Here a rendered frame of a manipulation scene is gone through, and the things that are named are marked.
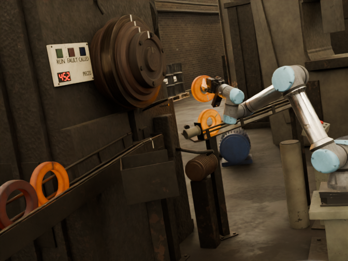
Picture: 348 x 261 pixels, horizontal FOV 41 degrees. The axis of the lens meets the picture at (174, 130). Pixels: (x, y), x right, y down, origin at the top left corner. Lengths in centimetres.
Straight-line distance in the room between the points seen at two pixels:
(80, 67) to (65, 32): 17
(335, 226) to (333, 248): 12
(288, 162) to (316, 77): 209
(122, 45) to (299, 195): 135
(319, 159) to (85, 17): 129
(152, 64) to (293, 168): 105
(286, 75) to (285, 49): 266
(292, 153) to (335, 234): 60
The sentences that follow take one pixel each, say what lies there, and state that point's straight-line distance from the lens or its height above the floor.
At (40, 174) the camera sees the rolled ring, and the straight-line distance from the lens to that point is 181.
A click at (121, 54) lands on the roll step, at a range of 222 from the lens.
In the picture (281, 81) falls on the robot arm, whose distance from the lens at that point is 222.
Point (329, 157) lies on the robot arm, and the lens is 217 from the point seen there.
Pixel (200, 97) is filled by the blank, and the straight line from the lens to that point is 268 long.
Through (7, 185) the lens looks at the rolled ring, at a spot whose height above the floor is 76.
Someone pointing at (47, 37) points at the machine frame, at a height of 128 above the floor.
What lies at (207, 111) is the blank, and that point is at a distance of 270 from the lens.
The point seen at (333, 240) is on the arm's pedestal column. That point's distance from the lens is 240.
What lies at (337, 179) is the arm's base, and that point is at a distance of 233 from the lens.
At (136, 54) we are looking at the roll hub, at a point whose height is 115.
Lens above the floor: 109
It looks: 8 degrees down
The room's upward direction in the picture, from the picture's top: 9 degrees counter-clockwise
